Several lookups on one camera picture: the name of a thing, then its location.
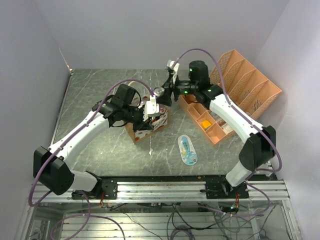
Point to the aluminium mounting rail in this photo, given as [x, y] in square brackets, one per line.
[154, 192]

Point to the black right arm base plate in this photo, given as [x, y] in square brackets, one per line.
[223, 190]

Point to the purple Fanta can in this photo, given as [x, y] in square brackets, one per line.
[159, 91]

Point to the blue correction tape package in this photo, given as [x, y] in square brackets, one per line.
[187, 151]

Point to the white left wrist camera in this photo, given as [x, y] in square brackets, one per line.
[151, 108]

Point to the watermelon canvas bag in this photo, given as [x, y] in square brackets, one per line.
[158, 123]

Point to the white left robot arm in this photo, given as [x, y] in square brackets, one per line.
[51, 164]

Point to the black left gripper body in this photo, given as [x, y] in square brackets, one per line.
[136, 117]

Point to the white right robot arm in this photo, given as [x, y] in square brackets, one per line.
[259, 141]

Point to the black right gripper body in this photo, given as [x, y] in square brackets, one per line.
[181, 87]

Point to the orange plastic desk organizer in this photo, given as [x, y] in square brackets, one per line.
[246, 86]

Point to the white card in organizer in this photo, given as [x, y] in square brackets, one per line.
[227, 128]

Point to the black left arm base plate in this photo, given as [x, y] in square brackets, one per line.
[95, 188]

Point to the yellow block in organizer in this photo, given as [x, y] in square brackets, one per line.
[206, 124]

